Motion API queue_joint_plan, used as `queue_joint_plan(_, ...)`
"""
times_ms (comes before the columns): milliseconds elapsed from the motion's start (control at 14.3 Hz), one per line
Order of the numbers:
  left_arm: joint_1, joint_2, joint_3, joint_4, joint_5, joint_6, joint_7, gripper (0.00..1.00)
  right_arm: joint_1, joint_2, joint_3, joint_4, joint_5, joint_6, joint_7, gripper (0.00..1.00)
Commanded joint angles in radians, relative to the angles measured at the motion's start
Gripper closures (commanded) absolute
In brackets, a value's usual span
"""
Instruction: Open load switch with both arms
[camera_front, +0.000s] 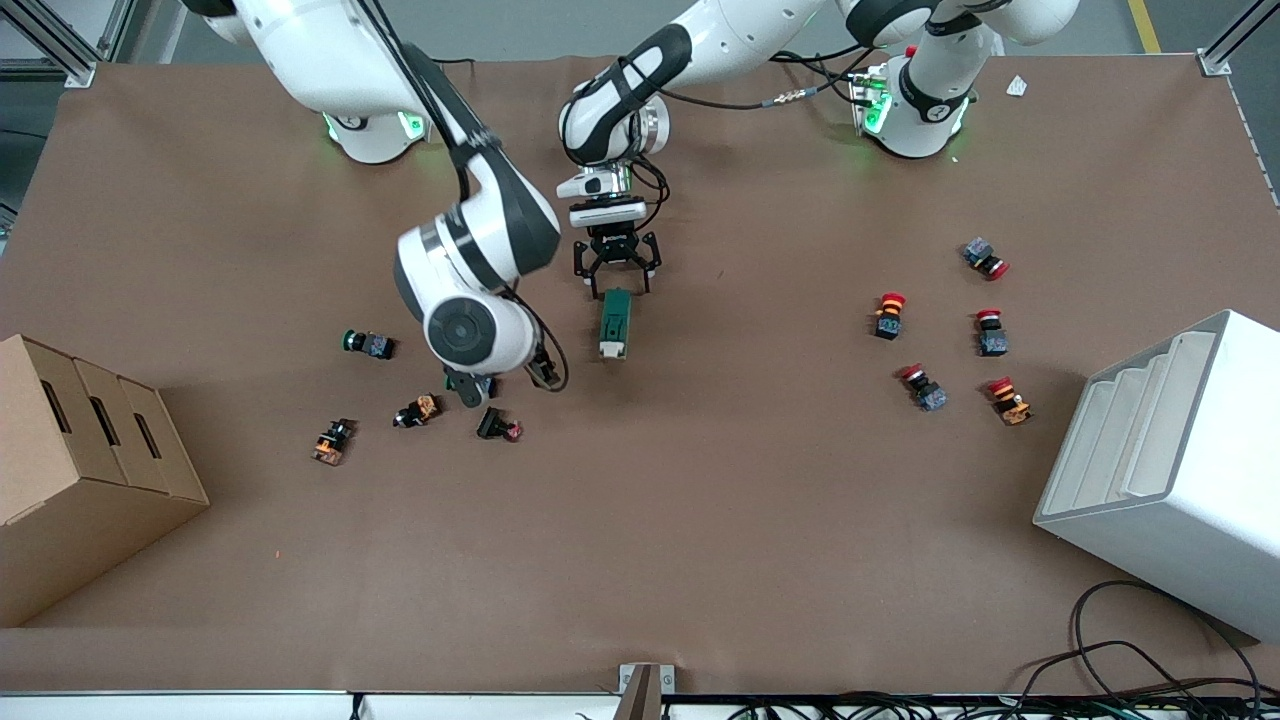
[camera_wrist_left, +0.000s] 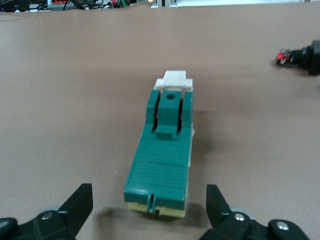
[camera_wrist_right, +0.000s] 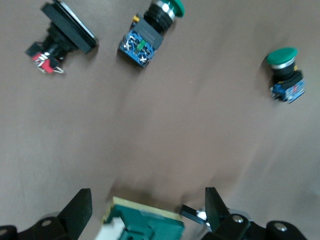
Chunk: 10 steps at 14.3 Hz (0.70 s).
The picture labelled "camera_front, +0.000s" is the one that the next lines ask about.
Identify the green load switch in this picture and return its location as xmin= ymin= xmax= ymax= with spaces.
xmin=598 ymin=288 xmax=633 ymax=361

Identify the black cable bundle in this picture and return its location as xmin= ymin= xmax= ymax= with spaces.
xmin=730 ymin=690 xmax=1280 ymax=720

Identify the brown cardboard box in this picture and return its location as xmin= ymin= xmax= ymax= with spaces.
xmin=0 ymin=333 xmax=211 ymax=629

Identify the brown paper table cover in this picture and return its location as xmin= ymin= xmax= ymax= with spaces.
xmin=0 ymin=50 xmax=1280 ymax=696

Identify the white table edge rail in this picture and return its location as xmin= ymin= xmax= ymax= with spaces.
xmin=0 ymin=690 xmax=1280 ymax=720

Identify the white stepped bin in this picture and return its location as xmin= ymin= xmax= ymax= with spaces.
xmin=1033 ymin=309 xmax=1280 ymax=643

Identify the grey metal bracket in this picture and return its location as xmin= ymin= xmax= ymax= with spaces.
xmin=618 ymin=662 xmax=676 ymax=720

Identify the black looped cable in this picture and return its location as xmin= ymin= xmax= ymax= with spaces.
xmin=1020 ymin=580 xmax=1266 ymax=720

